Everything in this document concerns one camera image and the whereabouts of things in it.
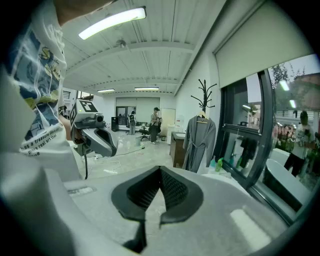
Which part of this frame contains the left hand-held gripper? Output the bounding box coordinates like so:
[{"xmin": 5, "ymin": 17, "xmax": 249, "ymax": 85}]
[{"xmin": 69, "ymin": 99, "xmax": 119, "ymax": 159}]

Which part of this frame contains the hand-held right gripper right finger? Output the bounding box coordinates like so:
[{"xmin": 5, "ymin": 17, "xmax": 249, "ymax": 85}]
[{"xmin": 158, "ymin": 165, "xmax": 288, "ymax": 256}]

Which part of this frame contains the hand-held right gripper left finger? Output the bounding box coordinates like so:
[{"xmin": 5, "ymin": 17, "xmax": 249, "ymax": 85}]
[{"xmin": 63, "ymin": 165, "xmax": 161, "ymax": 253}]

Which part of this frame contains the grey robe clothing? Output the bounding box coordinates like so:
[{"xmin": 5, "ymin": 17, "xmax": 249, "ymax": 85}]
[{"xmin": 182, "ymin": 115, "xmax": 217, "ymax": 174}]

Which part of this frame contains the wooden hanger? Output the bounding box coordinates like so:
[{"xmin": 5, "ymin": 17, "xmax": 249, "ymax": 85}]
[{"xmin": 196, "ymin": 110, "xmax": 210, "ymax": 125}]

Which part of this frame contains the black coat rack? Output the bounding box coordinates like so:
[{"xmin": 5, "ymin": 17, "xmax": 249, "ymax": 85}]
[{"xmin": 190, "ymin": 79, "xmax": 218, "ymax": 121}]

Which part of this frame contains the person's left forearm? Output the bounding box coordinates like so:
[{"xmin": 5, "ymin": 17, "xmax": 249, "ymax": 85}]
[{"xmin": 58, "ymin": 114, "xmax": 74, "ymax": 141}]

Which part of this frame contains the black office chair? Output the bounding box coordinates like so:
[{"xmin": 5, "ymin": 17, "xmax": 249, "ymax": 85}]
[{"xmin": 138, "ymin": 125, "xmax": 151, "ymax": 142}]

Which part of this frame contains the brown wooden cabinet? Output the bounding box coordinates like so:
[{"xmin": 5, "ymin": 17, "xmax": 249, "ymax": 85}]
[{"xmin": 169, "ymin": 131, "xmax": 187, "ymax": 169}]

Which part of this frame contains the beige board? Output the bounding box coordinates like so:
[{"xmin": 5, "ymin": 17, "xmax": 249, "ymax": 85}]
[{"xmin": 159, "ymin": 107, "xmax": 177, "ymax": 137}]

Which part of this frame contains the white water dispenser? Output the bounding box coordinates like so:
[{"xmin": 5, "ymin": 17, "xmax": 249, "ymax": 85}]
[{"xmin": 174, "ymin": 116, "xmax": 185, "ymax": 131}]

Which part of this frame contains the person's white printed t-shirt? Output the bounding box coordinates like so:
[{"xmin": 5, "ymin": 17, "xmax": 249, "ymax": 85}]
[{"xmin": 4, "ymin": 0, "xmax": 84, "ymax": 181}]

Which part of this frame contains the round ceiling fixture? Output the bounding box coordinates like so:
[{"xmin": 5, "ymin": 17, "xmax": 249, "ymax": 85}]
[{"xmin": 115, "ymin": 37, "xmax": 129, "ymax": 49}]

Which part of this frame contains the white roller blind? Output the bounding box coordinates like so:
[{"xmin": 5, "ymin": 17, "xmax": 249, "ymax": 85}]
[{"xmin": 213, "ymin": 0, "xmax": 316, "ymax": 90}]

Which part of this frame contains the dark window frame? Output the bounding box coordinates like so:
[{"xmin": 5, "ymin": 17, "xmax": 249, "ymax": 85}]
[{"xmin": 217, "ymin": 68, "xmax": 305, "ymax": 226}]

